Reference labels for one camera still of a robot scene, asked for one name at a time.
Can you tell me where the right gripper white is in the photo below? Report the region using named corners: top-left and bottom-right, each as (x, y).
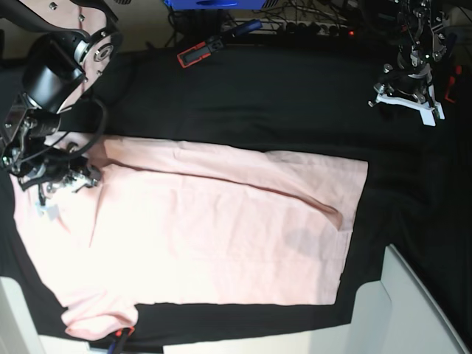
top-left (7, 143), bottom-right (102, 215)

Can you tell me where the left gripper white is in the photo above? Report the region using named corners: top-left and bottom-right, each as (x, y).
top-left (368, 63), bottom-right (445, 126)

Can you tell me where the pink T-shirt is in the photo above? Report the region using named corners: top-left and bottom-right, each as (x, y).
top-left (11, 136), bottom-right (368, 341)

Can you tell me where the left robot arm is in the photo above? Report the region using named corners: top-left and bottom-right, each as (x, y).
top-left (369, 1), bottom-right (455, 127)

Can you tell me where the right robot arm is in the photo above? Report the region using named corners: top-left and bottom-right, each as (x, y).
top-left (1, 1), bottom-right (122, 211)

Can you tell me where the red clamp at right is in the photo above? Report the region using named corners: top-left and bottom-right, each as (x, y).
top-left (444, 65), bottom-right (463, 104)

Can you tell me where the black power strip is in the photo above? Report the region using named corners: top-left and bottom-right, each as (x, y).
top-left (228, 18), bottom-right (355, 38)

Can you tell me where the red black clamp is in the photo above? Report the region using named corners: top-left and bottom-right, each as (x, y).
top-left (177, 19), bottom-right (263, 69)

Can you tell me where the blue plastic box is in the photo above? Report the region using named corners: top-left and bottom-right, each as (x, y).
top-left (164, 0), bottom-right (266, 10)

